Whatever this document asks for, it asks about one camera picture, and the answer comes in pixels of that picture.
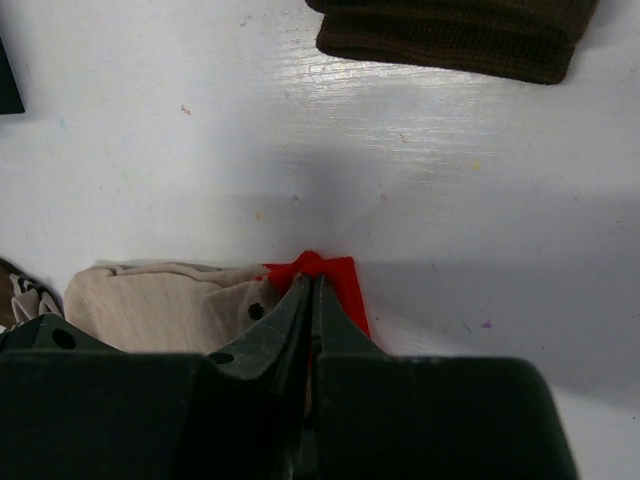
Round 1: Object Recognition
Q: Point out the beige red reindeer sock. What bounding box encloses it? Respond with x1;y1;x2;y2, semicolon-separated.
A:
63;251;370;354

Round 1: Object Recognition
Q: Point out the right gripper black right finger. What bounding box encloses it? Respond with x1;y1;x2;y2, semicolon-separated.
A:
312;278;578;479

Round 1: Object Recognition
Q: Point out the black glass-lid display box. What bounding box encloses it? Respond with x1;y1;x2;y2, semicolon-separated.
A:
0;42;25;115

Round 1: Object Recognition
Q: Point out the brown pink striped sock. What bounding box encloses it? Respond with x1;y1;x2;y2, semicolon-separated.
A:
1;259;64;333

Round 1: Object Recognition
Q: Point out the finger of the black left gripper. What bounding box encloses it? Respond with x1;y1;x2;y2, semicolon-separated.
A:
0;313;126;354

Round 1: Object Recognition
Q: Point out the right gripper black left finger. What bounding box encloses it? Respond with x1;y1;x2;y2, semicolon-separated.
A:
1;276;311;479

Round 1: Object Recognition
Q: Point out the mustard yellow striped sock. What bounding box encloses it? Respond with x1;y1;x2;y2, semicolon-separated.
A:
308;0;597;85

